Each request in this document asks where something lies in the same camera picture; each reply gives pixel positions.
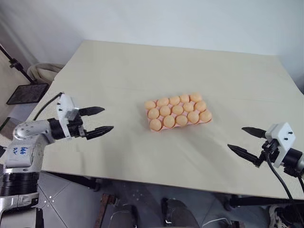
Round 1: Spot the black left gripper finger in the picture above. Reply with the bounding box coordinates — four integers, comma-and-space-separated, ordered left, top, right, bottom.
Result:
84, 125, 114, 141
77, 106, 105, 118

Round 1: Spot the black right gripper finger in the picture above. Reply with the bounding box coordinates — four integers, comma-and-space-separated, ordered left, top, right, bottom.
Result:
227, 143, 262, 168
241, 126, 267, 139

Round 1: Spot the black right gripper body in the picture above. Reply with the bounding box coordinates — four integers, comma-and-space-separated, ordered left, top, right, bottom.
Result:
259, 139, 281, 165

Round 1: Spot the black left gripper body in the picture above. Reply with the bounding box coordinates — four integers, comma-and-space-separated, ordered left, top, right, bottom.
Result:
67, 114, 87, 139

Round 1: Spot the pink egg tray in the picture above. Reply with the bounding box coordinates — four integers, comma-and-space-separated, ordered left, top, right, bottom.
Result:
144, 92, 213, 133

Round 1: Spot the black table leg bar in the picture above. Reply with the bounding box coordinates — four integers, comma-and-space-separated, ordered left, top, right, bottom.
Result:
224, 194, 304, 211
50, 171, 101, 192

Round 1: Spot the dark flat panel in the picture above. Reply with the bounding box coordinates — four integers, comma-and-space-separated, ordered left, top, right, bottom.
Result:
6, 83, 49, 105

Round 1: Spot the beige cloth bag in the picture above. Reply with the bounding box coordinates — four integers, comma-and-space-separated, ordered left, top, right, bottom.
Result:
28, 62, 65, 86

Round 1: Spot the white and black sneaker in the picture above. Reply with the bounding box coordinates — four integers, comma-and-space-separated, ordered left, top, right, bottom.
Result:
269, 205, 295, 228

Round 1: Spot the black tripod stand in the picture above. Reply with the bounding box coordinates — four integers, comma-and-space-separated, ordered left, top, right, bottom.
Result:
0, 43, 37, 86

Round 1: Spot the dark rounded shape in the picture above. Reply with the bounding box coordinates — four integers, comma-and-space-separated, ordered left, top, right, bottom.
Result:
111, 204, 139, 228
162, 198, 200, 228

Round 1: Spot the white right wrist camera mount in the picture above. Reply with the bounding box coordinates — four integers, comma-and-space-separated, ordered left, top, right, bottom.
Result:
265, 122, 298, 168

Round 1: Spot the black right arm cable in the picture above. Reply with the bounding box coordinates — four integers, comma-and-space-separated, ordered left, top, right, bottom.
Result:
265, 152, 304, 209

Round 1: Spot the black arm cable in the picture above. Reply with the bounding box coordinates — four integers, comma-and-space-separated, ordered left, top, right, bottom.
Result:
31, 92, 65, 121
265, 152, 304, 209

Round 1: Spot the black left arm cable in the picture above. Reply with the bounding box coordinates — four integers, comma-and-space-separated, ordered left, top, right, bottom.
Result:
31, 92, 65, 121

